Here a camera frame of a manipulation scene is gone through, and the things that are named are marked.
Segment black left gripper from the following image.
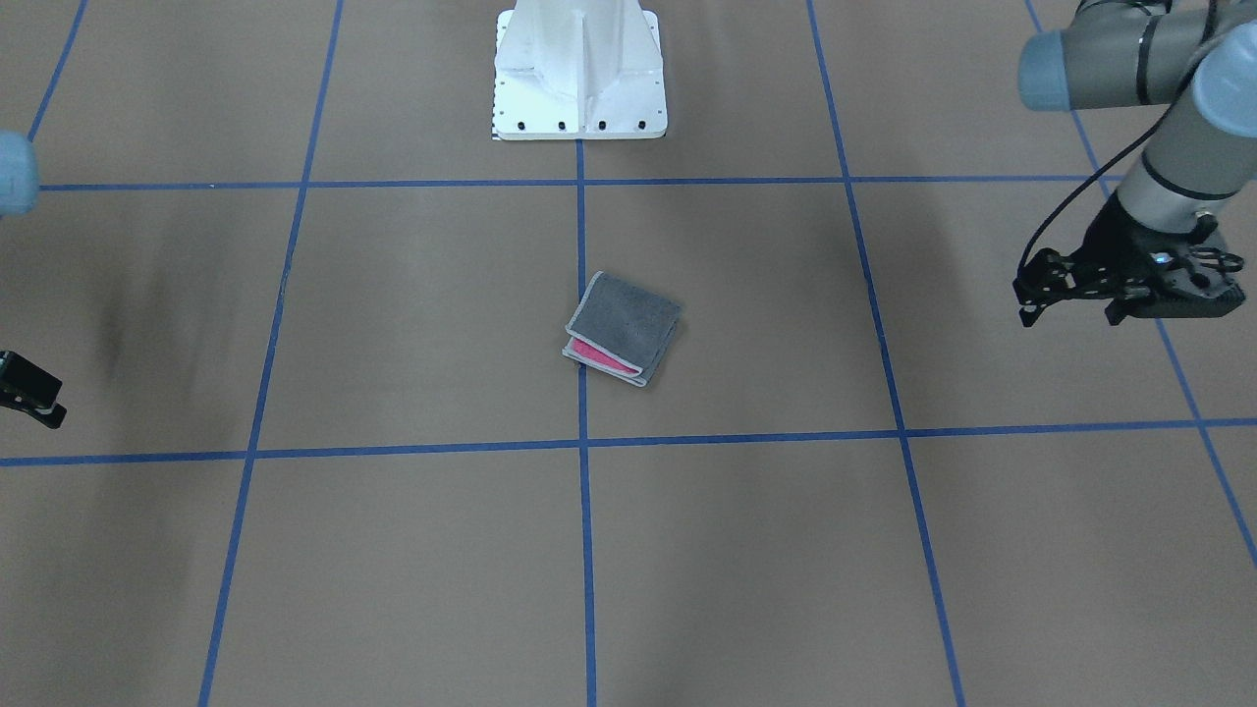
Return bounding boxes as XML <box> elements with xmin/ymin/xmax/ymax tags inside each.
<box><xmin>1011</xmin><ymin>195</ymin><xmax>1204</xmax><ymax>328</ymax></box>

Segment pink towel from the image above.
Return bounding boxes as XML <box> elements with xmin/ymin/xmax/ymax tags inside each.
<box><xmin>561</xmin><ymin>270</ymin><xmax>683</xmax><ymax>387</ymax></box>

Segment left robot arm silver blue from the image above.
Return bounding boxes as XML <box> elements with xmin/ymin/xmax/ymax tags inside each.
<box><xmin>1011</xmin><ymin>1</ymin><xmax>1256</xmax><ymax>327</ymax></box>

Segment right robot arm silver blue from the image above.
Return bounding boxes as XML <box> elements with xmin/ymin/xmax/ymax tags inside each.
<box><xmin>1</xmin><ymin>131</ymin><xmax>67</xmax><ymax>430</ymax></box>

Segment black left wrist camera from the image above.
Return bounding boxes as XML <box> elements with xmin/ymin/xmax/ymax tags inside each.
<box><xmin>1105</xmin><ymin>213</ymin><xmax>1244</xmax><ymax>326</ymax></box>

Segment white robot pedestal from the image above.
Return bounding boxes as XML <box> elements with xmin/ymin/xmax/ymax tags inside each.
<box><xmin>491</xmin><ymin>1</ymin><xmax>669</xmax><ymax>140</ymax></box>

